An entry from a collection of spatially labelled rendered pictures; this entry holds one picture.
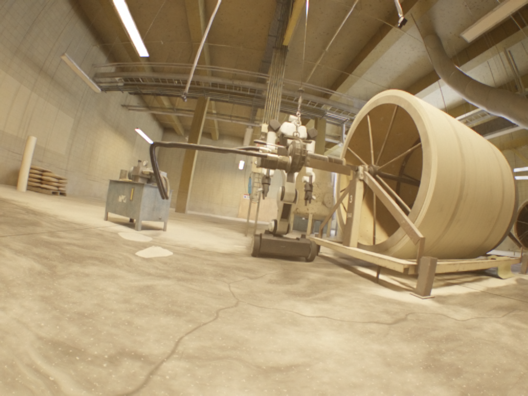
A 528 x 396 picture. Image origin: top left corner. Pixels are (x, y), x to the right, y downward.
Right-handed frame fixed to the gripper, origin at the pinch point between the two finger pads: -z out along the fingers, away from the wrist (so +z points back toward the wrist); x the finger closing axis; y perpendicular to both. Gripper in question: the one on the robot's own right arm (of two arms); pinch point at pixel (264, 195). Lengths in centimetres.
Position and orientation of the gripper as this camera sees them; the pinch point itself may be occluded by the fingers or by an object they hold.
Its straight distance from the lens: 219.5
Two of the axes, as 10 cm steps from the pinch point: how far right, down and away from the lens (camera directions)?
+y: 9.8, 1.5, 1.5
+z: 1.0, -9.6, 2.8
